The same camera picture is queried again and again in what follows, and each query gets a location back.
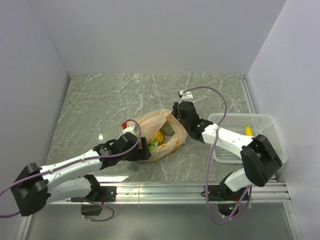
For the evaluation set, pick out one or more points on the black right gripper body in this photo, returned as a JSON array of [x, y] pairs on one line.
[[177, 115]]

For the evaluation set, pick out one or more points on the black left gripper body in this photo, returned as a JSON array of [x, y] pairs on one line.
[[132, 155]]

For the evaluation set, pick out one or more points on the orange translucent plastic bag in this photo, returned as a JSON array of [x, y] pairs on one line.
[[150, 123]]

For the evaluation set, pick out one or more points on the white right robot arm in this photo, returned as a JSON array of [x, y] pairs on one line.
[[259, 159]]

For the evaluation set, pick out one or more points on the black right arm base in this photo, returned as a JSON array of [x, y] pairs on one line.
[[226, 198]]

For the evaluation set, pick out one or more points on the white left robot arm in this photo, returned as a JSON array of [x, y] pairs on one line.
[[37, 186]]

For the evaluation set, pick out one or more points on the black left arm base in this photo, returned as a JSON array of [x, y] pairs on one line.
[[92, 206]]

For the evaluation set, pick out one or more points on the yellow mango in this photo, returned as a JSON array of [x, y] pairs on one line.
[[159, 137]]

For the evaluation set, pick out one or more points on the yellow banana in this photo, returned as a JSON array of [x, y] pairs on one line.
[[248, 131]]

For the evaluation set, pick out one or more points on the white perforated plastic basket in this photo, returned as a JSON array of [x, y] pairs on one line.
[[249, 125]]

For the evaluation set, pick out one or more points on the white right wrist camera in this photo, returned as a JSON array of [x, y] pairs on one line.
[[185, 96]]

